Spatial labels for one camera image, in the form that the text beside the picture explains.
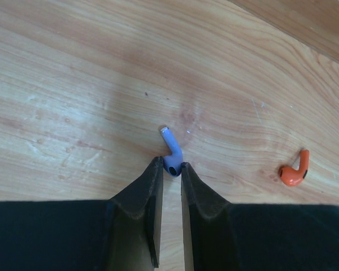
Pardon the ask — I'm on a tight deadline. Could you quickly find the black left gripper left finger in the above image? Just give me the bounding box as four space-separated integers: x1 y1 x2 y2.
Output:
0 156 163 270

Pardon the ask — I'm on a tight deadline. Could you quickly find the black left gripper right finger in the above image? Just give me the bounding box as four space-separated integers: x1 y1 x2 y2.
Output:
181 163 339 270

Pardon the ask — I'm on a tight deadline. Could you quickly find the purple earbud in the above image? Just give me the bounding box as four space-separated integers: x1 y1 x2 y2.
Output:
160 126 183 177

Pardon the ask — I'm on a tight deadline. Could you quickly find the orange earbud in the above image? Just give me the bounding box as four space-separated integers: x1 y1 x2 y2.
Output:
279 150 310 187

